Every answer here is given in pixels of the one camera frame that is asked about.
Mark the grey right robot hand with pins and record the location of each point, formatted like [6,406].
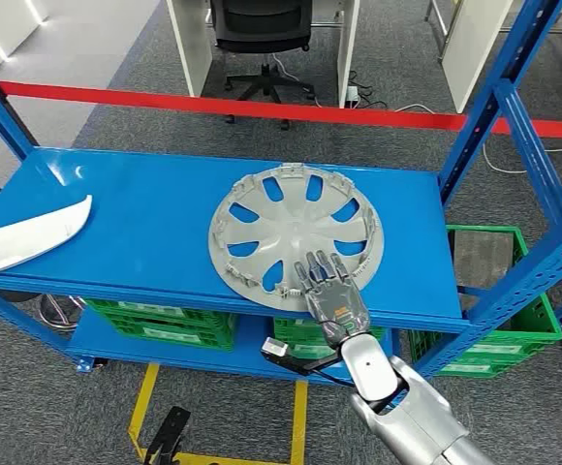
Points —
[337,308]

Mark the grey plastic wheel cover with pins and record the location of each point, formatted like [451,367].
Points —
[271,224]

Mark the blue metal shelf rack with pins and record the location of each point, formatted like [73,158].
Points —
[140,212]

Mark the white curved plastic part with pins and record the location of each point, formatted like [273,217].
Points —
[19,241]

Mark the green plastic crate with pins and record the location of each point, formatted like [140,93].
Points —
[538,321]
[295,337]
[165,324]

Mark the small white power strip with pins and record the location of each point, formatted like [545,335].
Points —
[352,96]

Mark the black robot foot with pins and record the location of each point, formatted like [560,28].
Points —
[167,436]

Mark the red barrier tape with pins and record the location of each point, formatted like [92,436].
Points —
[213,106]

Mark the black office chair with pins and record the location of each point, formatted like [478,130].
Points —
[261,22]

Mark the white desk panel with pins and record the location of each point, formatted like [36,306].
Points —
[470,45]

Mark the white office desk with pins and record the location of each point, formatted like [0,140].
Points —
[189,45]

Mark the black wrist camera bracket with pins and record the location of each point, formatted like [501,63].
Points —
[300,367]

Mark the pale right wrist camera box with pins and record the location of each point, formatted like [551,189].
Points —
[274,348]

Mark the black barrier post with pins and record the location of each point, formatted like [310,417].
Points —
[14,119]

